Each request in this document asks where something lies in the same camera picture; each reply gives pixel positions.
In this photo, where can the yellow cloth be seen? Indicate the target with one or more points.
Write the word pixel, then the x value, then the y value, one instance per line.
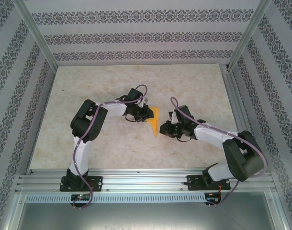
pixel 156 119

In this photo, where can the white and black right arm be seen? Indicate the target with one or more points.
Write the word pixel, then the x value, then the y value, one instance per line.
pixel 241 155

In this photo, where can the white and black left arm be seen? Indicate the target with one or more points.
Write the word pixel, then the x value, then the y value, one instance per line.
pixel 88 122

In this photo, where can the grey metal sheet panel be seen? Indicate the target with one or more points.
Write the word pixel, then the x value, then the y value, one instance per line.
pixel 146 216

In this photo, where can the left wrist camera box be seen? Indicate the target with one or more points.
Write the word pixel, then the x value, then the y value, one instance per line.
pixel 145 102

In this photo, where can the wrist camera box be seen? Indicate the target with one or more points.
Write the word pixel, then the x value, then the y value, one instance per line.
pixel 145 102
pixel 171 114

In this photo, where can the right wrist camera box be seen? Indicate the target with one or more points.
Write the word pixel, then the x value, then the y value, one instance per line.
pixel 171 114

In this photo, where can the aluminium mounting rail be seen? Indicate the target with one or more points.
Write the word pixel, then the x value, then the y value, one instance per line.
pixel 146 178

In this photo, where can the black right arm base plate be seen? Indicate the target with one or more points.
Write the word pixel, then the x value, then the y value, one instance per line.
pixel 192 183

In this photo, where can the aluminium side rail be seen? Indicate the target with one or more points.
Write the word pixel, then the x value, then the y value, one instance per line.
pixel 241 115

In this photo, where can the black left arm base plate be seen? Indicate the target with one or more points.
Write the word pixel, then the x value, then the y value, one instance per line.
pixel 97 183

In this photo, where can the aluminium frame post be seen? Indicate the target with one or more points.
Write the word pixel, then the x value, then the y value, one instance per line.
pixel 13 213
pixel 36 33
pixel 277 213
pixel 250 33

